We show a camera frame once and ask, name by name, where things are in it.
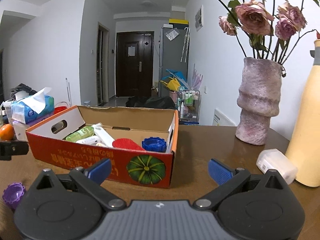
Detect red bucket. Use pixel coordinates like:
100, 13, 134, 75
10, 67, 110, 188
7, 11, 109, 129
54, 102, 68, 114

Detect white pole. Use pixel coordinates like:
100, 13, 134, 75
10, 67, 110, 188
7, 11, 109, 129
65, 77, 73, 107

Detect bunch of dried pink roses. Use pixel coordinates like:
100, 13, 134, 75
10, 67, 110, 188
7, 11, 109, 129
164, 0, 320, 63

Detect red cardboard box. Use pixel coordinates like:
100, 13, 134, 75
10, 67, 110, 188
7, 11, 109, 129
26, 105, 179, 189

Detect trolley with bottles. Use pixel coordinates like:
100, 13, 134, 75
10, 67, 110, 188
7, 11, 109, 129
177, 86, 202, 124

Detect black bag on floor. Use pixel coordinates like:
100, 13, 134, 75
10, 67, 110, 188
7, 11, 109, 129
125, 96, 177, 110

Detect white flat board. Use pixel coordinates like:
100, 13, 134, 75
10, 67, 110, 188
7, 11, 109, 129
212, 108, 236, 127

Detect pink textured vase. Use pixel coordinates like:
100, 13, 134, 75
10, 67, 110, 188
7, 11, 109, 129
235, 57, 283, 146

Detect orange fruit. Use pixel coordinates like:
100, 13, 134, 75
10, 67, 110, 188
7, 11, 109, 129
0, 124, 15, 140

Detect green spray bottle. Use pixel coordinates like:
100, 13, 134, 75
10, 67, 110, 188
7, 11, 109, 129
65, 127, 95, 143

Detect dark brown entrance door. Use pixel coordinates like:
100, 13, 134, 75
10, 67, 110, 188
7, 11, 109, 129
116, 31, 154, 98

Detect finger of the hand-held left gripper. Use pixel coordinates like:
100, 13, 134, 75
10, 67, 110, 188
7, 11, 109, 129
0, 141, 29, 161

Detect wall electric panel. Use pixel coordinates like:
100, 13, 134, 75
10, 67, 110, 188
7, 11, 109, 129
194, 4, 204, 32

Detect yellow thermos jug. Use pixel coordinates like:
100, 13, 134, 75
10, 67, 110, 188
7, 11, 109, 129
285, 39, 320, 187

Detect yellow bag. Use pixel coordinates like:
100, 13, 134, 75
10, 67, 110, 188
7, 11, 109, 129
160, 78, 180, 92

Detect hanging folded umbrellas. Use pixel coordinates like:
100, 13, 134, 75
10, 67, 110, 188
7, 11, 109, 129
180, 27, 191, 62

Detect small white plastic box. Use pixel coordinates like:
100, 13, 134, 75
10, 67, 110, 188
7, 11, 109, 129
256, 149, 298, 185

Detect blue tissue box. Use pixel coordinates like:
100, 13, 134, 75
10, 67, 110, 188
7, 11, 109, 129
10, 87, 55, 124

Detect blue bottle cap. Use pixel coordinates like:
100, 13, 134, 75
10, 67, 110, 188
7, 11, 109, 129
142, 137, 167, 153

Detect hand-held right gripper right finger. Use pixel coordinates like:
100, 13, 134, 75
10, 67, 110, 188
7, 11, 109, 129
194, 158, 288, 210

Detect clear plastic bag on refrigerator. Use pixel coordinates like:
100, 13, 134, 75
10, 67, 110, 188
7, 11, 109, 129
166, 29, 179, 41

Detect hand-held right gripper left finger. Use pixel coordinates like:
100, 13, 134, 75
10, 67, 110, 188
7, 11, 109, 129
31, 159, 127, 210

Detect interior side door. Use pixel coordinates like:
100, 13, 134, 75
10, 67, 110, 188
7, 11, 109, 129
96, 22, 110, 105

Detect grey refrigerator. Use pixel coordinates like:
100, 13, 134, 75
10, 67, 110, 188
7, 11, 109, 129
159, 26, 189, 98

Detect white and purple tissue pack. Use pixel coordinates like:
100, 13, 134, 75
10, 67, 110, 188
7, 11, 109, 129
12, 112, 54, 140

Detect red and white lint brush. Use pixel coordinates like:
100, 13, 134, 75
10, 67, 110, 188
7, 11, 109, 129
94, 126, 146, 151

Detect purple bottle cap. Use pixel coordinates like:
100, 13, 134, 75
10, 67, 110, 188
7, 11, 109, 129
3, 183, 27, 210

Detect black crumpled bag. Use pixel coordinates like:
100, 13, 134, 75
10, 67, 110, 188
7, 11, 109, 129
10, 82, 38, 100

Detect yellow and black box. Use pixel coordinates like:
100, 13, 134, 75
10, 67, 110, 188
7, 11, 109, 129
169, 18, 189, 28

